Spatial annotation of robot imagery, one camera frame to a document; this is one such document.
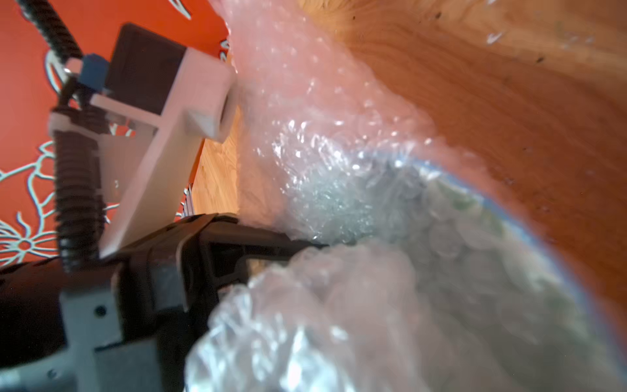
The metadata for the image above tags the pink bubble wrap sheet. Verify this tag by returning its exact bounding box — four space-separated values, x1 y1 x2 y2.
185 1 626 391

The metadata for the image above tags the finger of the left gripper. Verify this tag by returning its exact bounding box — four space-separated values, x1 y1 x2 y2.
199 216 323 292

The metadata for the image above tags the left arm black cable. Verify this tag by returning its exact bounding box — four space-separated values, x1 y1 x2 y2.
15 0 106 273

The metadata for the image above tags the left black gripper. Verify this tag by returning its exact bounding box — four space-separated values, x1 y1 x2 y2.
1 214 238 391

